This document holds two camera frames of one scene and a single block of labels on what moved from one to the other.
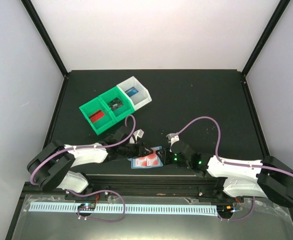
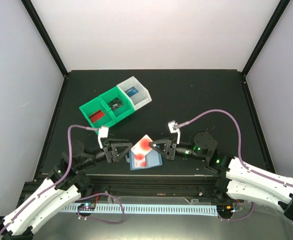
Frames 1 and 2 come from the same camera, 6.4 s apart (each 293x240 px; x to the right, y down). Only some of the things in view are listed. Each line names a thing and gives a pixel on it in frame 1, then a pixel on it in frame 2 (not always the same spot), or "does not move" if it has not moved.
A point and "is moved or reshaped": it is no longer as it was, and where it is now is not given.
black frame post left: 46,36 does not move
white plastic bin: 136,94 does not move
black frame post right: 265,37 does not move
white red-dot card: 141,161 does not move
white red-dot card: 152,160 is moved or reshaped
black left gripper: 141,150 to 113,155
